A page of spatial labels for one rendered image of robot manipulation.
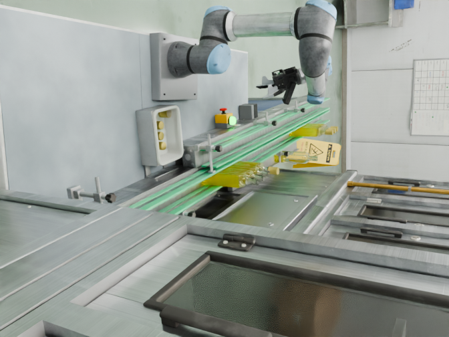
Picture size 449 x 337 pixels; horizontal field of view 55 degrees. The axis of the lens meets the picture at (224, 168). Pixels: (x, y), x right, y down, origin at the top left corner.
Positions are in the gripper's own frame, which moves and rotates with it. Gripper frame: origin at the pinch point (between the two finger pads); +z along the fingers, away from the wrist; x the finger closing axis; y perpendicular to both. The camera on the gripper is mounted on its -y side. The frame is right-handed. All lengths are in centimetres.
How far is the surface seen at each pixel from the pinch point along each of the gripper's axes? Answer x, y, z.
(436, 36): -422, -191, -317
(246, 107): -30.9, -20.0, 5.7
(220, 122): -9.4, -12.7, 21.5
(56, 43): 49, 60, 62
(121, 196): 60, 5, 62
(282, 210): 49, -32, 7
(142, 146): 36, 10, 53
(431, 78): -405, -248, -299
